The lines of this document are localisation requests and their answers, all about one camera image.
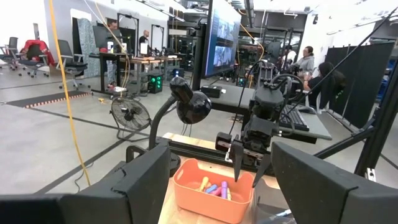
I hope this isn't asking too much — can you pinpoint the black office chair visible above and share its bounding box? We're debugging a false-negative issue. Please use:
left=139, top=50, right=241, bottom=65
left=57, top=39, right=91, bottom=91

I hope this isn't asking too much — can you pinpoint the green lit computer case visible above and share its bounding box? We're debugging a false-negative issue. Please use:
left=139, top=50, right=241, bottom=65
left=147, top=73, right=164, bottom=95

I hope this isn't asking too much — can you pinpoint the grey office chair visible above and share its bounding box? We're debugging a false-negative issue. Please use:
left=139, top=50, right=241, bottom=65
left=0, top=36, right=20, bottom=71

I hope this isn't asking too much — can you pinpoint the chair with red jacket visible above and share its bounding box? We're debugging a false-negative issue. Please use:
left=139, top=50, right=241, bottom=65
left=18, top=39, right=51, bottom=78

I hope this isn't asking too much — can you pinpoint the black box with labels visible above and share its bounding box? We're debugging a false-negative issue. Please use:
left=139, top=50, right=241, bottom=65
left=200, top=84, right=223, bottom=99

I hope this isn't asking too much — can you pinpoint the grey desk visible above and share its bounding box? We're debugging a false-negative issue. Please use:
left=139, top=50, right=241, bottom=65
left=201, top=82, right=333, bottom=144

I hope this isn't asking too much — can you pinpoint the black room divider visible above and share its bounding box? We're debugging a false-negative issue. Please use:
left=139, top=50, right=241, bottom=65
left=325, top=42, right=396, bottom=130

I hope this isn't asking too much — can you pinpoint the grey translucent plastic bin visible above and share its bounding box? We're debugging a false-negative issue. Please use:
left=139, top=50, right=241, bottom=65
left=251, top=177, right=296, bottom=224

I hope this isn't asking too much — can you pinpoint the thin yellow hanging cable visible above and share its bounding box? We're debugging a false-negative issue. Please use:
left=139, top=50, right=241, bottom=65
left=93, top=0, right=132, bottom=97

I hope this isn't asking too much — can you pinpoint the black gooseneck desk lamp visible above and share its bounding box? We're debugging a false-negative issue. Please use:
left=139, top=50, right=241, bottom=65
left=148, top=76, right=213, bottom=178

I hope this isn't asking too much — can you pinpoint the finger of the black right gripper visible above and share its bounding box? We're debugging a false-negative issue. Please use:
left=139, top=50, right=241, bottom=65
left=252, top=152, right=273, bottom=188
left=230, top=141, right=245, bottom=183

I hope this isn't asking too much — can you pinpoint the wooden work table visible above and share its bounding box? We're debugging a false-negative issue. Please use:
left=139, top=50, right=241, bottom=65
left=129, top=55, right=183, bottom=94

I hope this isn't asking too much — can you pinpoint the black standing desk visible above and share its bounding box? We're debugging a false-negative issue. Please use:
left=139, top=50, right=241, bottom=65
left=88, top=51, right=132, bottom=96

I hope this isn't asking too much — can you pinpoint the orange plastic bin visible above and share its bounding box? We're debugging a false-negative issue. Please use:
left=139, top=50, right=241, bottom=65
left=173, top=157, right=255, bottom=224

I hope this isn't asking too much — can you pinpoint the black keyboard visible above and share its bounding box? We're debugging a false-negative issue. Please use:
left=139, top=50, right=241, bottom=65
left=278, top=104, right=310, bottom=133

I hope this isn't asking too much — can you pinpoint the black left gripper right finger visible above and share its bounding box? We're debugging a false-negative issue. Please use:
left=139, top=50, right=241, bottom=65
left=271, top=141, right=398, bottom=224

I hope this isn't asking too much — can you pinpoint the purple thick highlighter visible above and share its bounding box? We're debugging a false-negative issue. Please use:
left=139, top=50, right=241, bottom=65
left=220, top=180, right=229, bottom=200

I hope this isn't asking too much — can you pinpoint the black floor fan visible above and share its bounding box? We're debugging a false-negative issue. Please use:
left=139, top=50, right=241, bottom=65
left=110, top=96, right=152, bottom=142

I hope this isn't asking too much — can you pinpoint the blue thin marker pen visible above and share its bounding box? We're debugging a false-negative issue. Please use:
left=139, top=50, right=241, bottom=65
left=273, top=208, right=294, bottom=218

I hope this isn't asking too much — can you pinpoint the grey patterned panel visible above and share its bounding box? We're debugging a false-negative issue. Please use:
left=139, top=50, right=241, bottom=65
left=76, top=17, right=101, bottom=78

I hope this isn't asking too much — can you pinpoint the large monitor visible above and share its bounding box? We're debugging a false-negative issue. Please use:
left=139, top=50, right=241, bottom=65
left=203, top=0, right=242, bottom=78

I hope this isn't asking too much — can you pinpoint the light green thick highlighter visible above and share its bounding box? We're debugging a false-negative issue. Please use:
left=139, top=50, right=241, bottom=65
left=198, top=176, right=210, bottom=192

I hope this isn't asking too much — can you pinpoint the person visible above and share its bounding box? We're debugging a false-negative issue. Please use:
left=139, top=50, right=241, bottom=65
left=303, top=61, right=346, bottom=110
left=106, top=18, right=121, bottom=90
left=292, top=45, right=315, bottom=76
left=138, top=29, right=150, bottom=48
left=284, top=45, right=297, bottom=63

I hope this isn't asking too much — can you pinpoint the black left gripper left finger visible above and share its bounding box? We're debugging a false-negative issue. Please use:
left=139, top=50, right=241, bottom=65
left=0, top=144, right=172, bottom=224

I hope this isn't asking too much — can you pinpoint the black monitor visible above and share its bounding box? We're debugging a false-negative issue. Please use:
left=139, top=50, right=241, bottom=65
left=92, top=24, right=123, bottom=50

